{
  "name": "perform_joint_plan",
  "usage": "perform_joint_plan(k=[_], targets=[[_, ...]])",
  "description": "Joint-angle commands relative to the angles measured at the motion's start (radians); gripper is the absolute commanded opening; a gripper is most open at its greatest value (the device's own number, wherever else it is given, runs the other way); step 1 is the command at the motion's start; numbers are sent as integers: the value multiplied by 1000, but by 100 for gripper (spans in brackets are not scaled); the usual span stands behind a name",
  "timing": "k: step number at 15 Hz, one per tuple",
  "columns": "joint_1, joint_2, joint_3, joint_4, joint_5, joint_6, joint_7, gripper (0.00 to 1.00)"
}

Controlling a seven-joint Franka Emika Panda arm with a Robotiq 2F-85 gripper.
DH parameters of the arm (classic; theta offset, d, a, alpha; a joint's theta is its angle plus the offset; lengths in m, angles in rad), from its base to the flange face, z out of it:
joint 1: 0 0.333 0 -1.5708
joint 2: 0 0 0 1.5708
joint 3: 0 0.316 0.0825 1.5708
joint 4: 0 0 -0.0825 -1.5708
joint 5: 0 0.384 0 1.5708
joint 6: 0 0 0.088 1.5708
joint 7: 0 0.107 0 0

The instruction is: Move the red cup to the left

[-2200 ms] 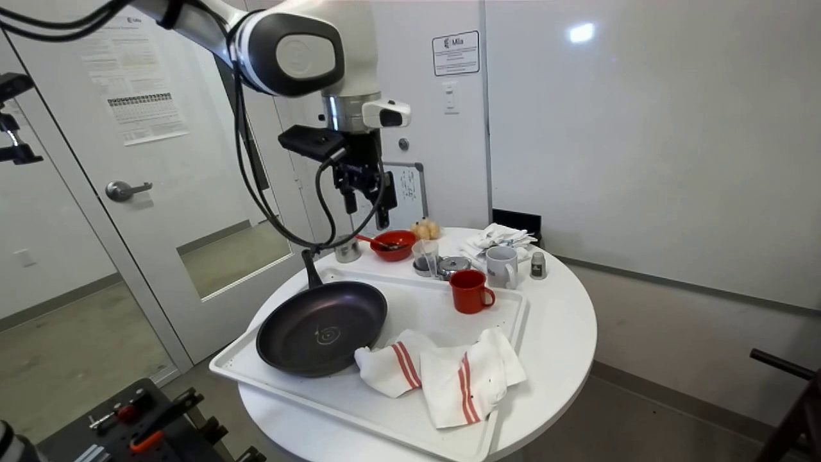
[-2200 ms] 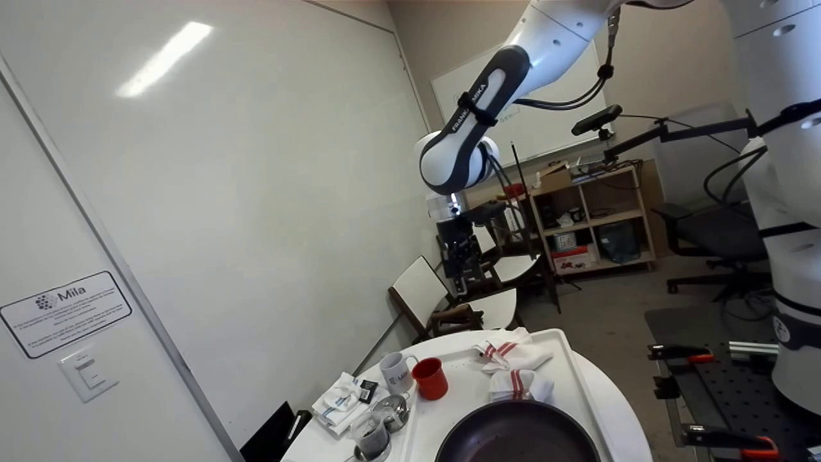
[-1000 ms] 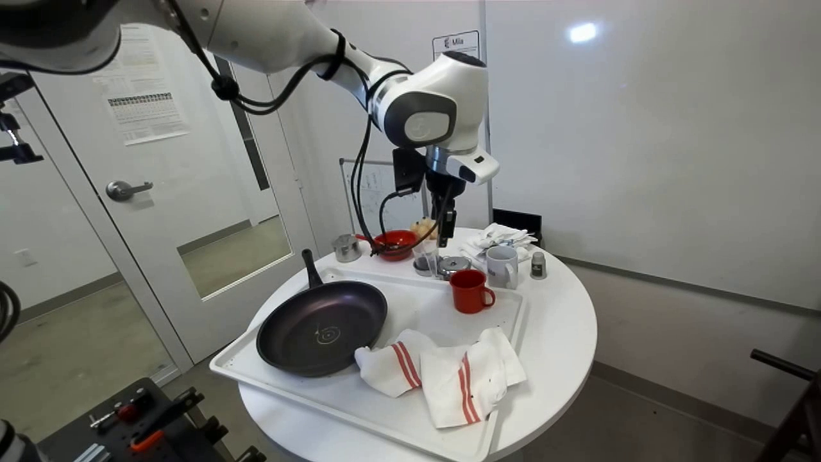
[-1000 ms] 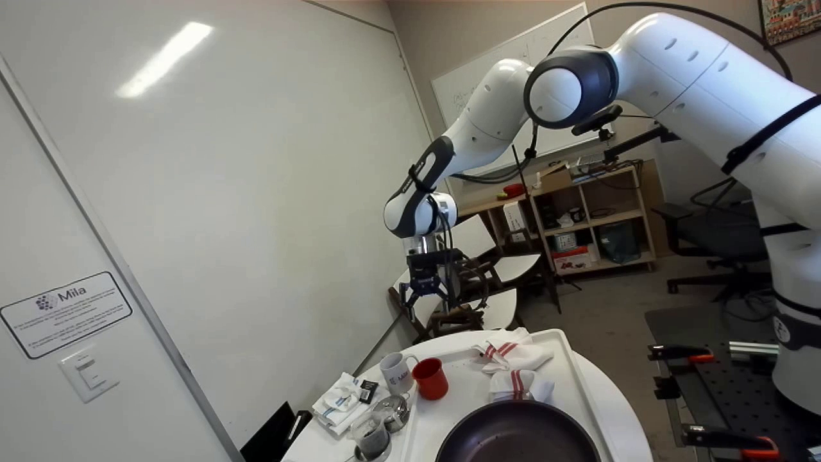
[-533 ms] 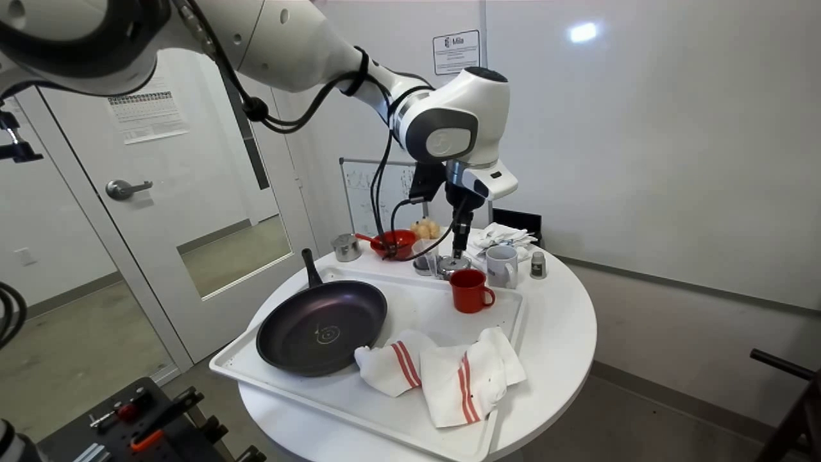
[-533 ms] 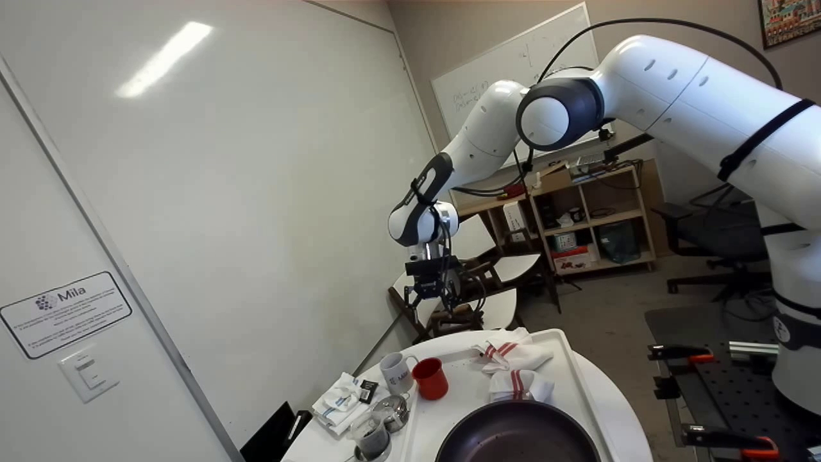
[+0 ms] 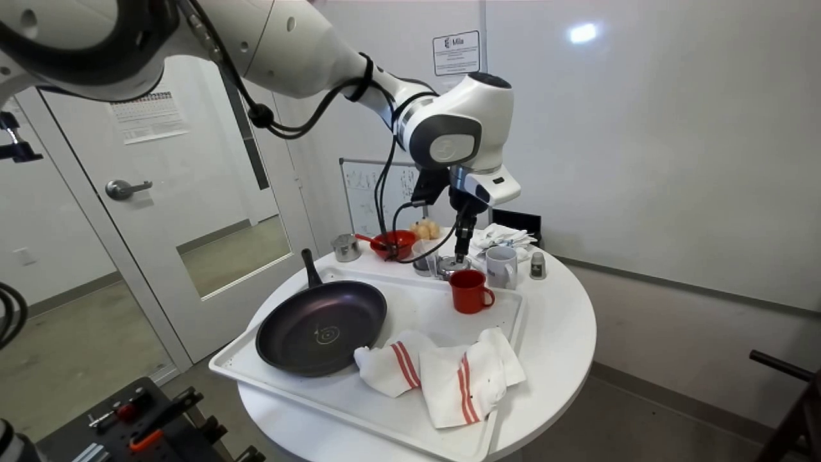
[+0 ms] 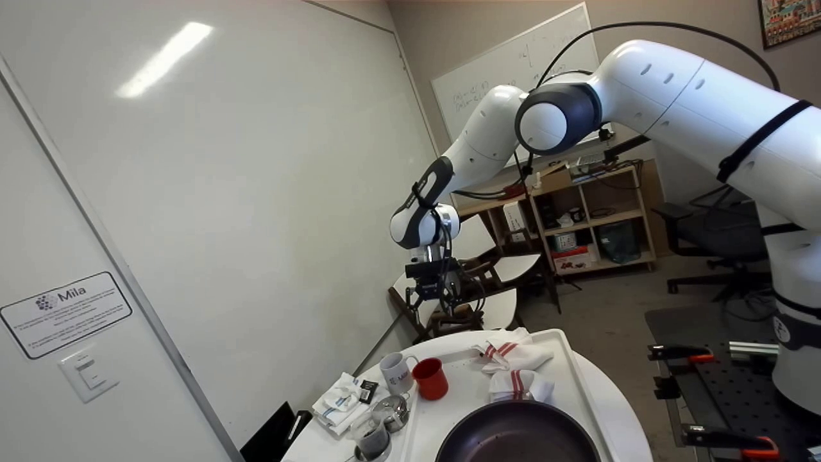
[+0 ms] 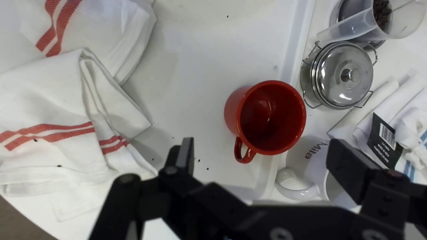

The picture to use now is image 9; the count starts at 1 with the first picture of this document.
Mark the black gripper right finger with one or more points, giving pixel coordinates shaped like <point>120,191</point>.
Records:
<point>351,169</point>

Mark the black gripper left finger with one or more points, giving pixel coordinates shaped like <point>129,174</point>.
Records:
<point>187,155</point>

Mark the clear plastic measuring cup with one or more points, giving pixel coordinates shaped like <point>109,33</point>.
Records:
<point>360,22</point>

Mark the white mug with print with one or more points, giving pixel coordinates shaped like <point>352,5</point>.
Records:
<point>307,155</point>

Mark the steel pot with lid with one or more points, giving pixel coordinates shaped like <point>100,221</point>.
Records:
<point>340,75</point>

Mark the white round table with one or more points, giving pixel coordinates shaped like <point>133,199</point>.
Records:
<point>208,54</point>

